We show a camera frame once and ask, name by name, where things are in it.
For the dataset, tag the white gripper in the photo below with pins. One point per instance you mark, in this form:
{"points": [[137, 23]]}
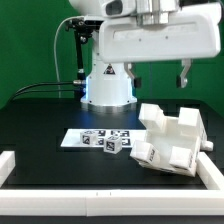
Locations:
{"points": [[190, 33]]}

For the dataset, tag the white chair seat tray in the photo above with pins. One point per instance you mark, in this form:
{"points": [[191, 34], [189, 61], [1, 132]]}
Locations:
{"points": [[163, 132]]}

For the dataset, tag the white tagged cube nut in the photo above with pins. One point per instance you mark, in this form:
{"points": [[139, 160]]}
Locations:
{"points": [[113, 144]]}

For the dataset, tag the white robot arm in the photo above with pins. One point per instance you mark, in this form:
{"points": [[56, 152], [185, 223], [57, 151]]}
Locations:
{"points": [[108, 87]]}

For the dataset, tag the white fiducial tag sheet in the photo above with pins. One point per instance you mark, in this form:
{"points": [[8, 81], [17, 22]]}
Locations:
{"points": [[72, 137]]}

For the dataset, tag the white front fence bar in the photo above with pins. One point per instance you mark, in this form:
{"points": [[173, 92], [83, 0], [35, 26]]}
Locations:
{"points": [[111, 202]]}

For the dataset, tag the white left fence piece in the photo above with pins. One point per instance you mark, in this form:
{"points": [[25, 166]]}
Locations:
{"points": [[7, 164]]}

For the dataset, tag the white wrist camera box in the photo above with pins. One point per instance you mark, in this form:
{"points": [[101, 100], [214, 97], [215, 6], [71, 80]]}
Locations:
{"points": [[117, 8]]}

